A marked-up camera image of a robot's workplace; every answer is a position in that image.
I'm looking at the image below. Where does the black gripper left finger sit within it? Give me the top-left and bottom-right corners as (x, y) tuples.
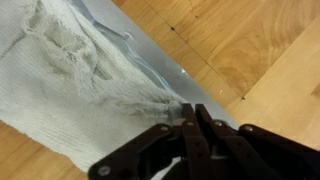
(87, 102), (214, 180)

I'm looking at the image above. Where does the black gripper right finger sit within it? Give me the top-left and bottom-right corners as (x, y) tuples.
(195, 103), (320, 180)

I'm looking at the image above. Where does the white woven towel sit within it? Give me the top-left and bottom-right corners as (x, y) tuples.
(0, 0), (188, 173)

